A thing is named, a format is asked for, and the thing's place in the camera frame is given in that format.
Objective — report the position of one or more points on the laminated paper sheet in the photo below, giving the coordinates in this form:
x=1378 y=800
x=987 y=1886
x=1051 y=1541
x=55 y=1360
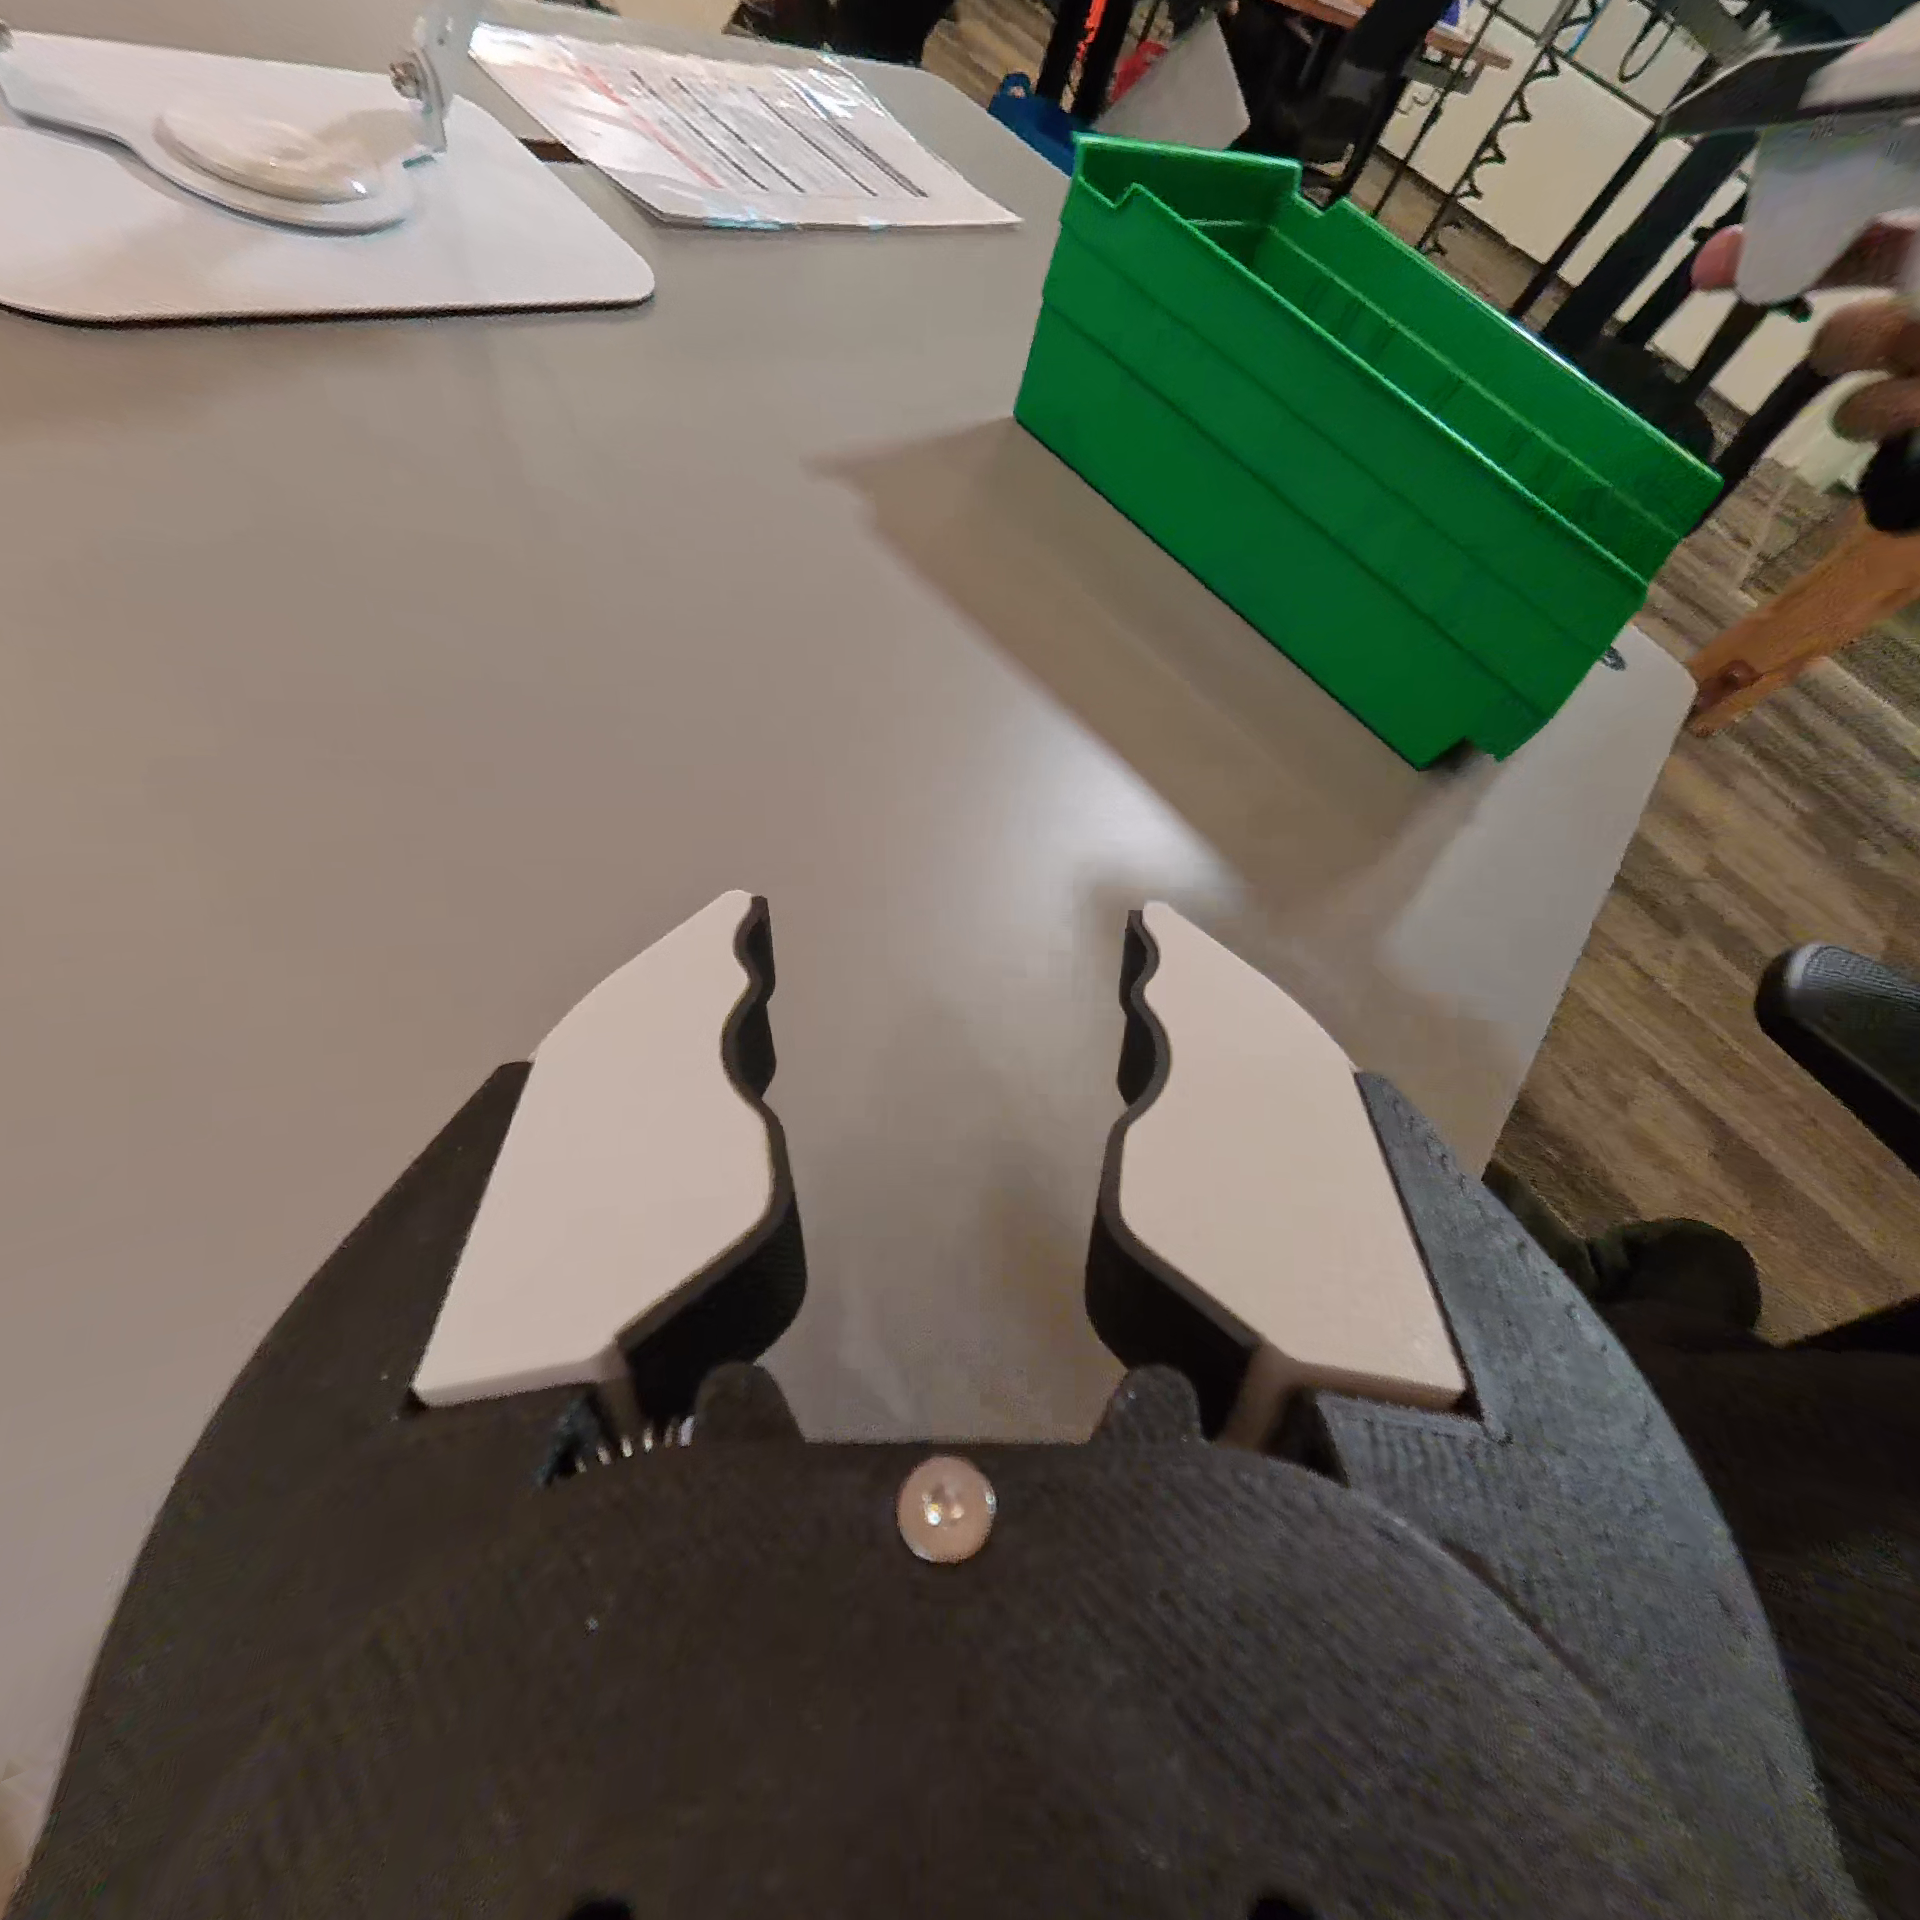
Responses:
x=749 y=133

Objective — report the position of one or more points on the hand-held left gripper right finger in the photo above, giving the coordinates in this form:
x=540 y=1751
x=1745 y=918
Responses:
x=1273 y=1198

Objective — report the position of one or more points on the green plastic bin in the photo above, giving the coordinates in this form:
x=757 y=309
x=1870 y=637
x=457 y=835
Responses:
x=1321 y=494

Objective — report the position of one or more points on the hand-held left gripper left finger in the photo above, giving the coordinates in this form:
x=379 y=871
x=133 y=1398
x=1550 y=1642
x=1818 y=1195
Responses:
x=614 y=1185

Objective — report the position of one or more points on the person's right hand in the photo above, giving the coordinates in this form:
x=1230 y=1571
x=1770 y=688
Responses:
x=1883 y=338

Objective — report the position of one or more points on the wooden furniture leg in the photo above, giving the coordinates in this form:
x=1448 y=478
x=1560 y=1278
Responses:
x=1801 y=631

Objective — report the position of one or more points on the grey desk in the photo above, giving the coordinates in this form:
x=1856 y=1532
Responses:
x=453 y=672

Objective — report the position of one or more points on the black office chair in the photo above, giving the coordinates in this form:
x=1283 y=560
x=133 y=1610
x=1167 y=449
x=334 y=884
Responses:
x=1852 y=1037

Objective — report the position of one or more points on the blue plastic bin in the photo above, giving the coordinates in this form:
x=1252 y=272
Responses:
x=1036 y=111

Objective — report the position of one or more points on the person's dark clothing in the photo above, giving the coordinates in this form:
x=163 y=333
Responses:
x=1801 y=1500

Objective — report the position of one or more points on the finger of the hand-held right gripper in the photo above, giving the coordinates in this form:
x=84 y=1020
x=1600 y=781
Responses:
x=1818 y=194

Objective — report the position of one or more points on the white metal stand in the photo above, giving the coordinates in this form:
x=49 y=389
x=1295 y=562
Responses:
x=494 y=226

